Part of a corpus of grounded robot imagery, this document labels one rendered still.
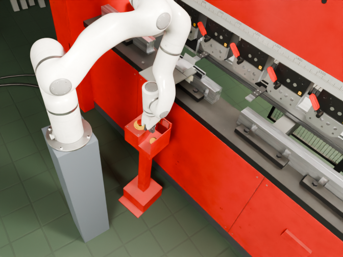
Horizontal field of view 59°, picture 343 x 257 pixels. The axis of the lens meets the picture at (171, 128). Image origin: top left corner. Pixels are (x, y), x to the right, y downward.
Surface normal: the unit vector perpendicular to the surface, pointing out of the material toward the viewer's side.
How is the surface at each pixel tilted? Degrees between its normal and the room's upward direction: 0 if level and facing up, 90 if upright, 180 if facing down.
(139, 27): 105
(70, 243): 0
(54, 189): 0
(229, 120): 0
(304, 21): 90
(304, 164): 90
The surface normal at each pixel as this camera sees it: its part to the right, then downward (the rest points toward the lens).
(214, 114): 0.11, -0.64
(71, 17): 0.68, 0.61
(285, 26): -0.73, 0.47
